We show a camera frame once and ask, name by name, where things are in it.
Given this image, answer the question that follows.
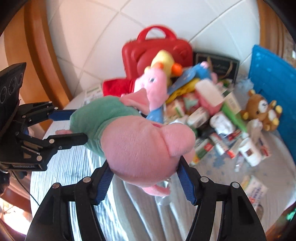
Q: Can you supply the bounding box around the pink pig plush green shirt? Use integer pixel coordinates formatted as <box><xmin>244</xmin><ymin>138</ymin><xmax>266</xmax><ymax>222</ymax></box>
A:
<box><xmin>56</xmin><ymin>90</ymin><xmax>195</xmax><ymax>197</ymax></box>

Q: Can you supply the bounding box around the pink pig plush red dress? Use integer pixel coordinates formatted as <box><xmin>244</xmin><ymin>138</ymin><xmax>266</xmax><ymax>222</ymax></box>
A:
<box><xmin>102</xmin><ymin>64</ymin><xmax>169</xmax><ymax>111</ymax></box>

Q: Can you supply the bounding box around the blue foam boomerang toy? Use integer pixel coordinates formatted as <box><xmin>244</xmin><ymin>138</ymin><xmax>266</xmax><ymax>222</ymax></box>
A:
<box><xmin>147</xmin><ymin>62</ymin><xmax>212</xmax><ymax>123</ymax></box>

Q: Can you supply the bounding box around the blue white tissue pack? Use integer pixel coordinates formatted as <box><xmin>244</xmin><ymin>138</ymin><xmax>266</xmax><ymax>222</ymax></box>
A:
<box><xmin>241</xmin><ymin>175</ymin><xmax>268</xmax><ymax>210</ymax></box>

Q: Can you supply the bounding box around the white jar brown label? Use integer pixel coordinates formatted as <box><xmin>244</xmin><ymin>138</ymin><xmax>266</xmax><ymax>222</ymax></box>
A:
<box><xmin>239</xmin><ymin>138</ymin><xmax>261</xmax><ymax>167</ymax></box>

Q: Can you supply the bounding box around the white plush rabbit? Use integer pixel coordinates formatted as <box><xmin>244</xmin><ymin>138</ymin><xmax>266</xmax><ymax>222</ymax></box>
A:
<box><xmin>247</xmin><ymin>119</ymin><xmax>263</xmax><ymax>144</ymax></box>

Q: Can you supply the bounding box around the red plastic carry case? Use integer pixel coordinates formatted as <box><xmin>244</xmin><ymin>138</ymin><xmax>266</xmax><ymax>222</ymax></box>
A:
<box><xmin>122</xmin><ymin>25</ymin><xmax>193</xmax><ymax>79</ymax></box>

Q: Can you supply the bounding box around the brown teddy bear plush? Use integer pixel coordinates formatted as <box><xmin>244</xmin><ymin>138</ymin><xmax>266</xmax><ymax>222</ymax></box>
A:
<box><xmin>240</xmin><ymin>89</ymin><xmax>283</xmax><ymax>132</ymax></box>

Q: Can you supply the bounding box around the yellow duck plush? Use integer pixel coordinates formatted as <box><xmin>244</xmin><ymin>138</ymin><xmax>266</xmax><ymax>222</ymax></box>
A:
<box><xmin>151</xmin><ymin>50</ymin><xmax>183</xmax><ymax>79</ymax></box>

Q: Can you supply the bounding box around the white pink tissue pack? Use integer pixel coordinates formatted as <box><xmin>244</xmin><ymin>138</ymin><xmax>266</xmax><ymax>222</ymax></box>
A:
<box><xmin>195</xmin><ymin>79</ymin><xmax>224</xmax><ymax>116</ymax></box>

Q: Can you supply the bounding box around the blue plastic storage crate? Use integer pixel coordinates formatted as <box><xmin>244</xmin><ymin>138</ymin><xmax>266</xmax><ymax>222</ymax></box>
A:
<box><xmin>248</xmin><ymin>45</ymin><xmax>296</xmax><ymax>160</ymax></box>

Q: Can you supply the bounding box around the black gift bag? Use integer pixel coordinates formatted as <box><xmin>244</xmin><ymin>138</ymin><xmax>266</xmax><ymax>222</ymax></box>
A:
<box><xmin>193</xmin><ymin>51</ymin><xmax>240</xmax><ymax>83</ymax></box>

